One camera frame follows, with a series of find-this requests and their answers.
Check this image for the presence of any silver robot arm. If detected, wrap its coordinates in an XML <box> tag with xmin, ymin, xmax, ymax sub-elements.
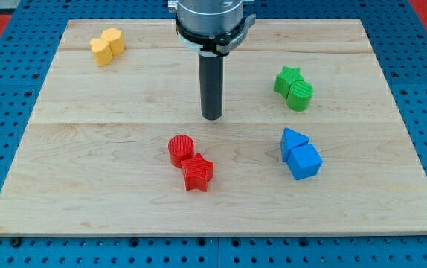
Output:
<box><xmin>167</xmin><ymin>0</ymin><xmax>256</xmax><ymax>57</ymax></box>

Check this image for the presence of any blue triangle block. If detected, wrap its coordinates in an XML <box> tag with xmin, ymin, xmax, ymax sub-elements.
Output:
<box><xmin>280</xmin><ymin>127</ymin><xmax>309</xmax><ymax>162</ymax></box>

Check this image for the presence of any red cylinder block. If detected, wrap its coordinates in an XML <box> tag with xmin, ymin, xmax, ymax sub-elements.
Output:
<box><xmin>168</xmin><ymin>134</ymin><xmax>194</xmax><ymax>168</ymax></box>

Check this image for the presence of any red star block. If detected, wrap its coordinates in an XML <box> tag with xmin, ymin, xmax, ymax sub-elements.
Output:
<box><xmin>181</xmin><ymin>153</ymin><xmax>214</xmax><ymax>192</ymax></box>

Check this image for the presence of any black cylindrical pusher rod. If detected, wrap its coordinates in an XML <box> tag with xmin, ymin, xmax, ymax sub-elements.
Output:
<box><xmin>199</xmin><ymin>55</ymin><xmax>224</xmax><ymax>121</ymax></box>

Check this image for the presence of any green cylinder block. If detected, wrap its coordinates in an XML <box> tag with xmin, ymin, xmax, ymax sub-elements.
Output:
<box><xmin>286</xmin><ymin>81</ymin><xmax>314</xmax><ymax>112</ymax></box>

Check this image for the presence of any blue cube block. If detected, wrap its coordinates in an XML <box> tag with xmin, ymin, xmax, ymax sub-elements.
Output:
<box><xmin>286</xmin><ymin>144</ymin><xmax>322</xmax><ymax>180</ymax></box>

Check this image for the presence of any green star block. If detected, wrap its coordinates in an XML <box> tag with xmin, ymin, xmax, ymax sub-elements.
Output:
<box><xmin>274</xmin><ymin>66</ymin><xmax>304</xmax><ymax>99</ymax></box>

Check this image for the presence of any wooden board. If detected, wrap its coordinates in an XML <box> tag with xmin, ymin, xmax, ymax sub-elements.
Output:
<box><xmin>0</xmin><ymin>19</ymin><xmax>427</xmax><ymax>237</ymax></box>

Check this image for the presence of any yellow hexagon block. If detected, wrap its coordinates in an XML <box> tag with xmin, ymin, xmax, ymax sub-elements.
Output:
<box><xmin>101</xmin><ymin>28</ymin><xmax>125</xmax><ymax>56</ymax></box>

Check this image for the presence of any yellow heart block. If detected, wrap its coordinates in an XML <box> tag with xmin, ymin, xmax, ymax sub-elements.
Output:
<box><xmin>89</xmin><ymin>38</ymin><xmax>113</xmax><ymax>67</ymax></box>

